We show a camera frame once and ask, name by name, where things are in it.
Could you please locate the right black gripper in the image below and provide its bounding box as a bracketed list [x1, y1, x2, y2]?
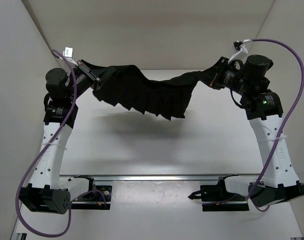
[195, 57, 251, 96]

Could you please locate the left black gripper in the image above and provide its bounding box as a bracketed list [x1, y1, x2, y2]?
[69, 54, 119, 95]

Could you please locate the black pleated skirt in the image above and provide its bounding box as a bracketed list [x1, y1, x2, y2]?
[92, 65, 200, 120]

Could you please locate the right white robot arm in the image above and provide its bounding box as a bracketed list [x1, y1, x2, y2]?
[198, 55, 304, 209]

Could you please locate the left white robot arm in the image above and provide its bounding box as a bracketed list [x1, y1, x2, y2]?
[16, 60, 116, 215]

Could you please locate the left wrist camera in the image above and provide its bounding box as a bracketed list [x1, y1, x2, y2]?
[45, 67, 72, 99]

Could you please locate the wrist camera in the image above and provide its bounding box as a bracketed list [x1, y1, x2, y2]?
[45, 67, 72, 99]
[242, 54, 274, 84]

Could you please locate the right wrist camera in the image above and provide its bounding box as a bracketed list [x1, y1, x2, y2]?
[242, 54, 274, 84]

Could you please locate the aluminium front rail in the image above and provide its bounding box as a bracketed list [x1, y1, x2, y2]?
[59, 174, 263, 183]

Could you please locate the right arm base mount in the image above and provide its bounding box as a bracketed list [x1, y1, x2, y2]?
[188, 184, 250, 212]

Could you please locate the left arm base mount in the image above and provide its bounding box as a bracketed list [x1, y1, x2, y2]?
[71, 178, 113, 211]

